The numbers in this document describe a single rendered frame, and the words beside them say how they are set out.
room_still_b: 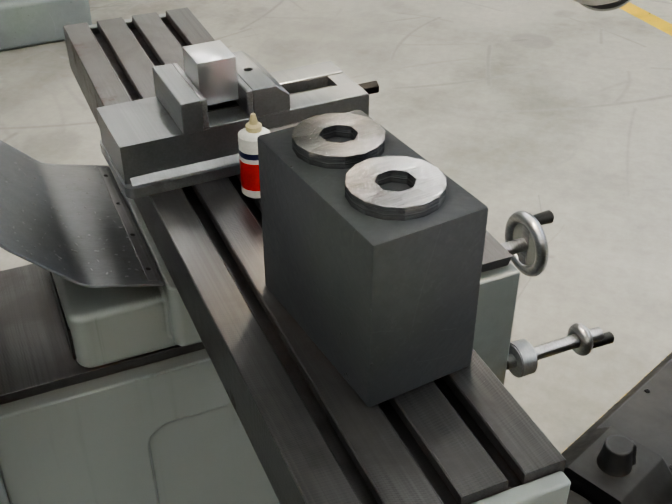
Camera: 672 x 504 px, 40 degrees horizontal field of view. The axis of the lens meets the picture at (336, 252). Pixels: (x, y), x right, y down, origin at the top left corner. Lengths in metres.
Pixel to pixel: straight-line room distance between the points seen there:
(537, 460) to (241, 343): 0.31
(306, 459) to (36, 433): 0.53
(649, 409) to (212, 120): 0.75
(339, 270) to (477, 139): 2.49
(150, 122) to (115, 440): 0.44
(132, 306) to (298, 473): 0.45
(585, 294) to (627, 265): 0.20
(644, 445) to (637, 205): 1.73
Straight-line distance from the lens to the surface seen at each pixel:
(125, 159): 1.18
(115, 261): 1.19
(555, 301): 2.57
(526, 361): 1.56
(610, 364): 2.41
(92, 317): 1.19
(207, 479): 1.45
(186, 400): 1.31
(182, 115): 1.17
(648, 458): 1.34
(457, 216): 0.80
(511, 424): 0.88
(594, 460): 1.31
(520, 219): 1.62
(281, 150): 0.89
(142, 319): 1.21
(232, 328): 0.97
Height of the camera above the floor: 1.55
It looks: 35 degrees down
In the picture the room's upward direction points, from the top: straight up
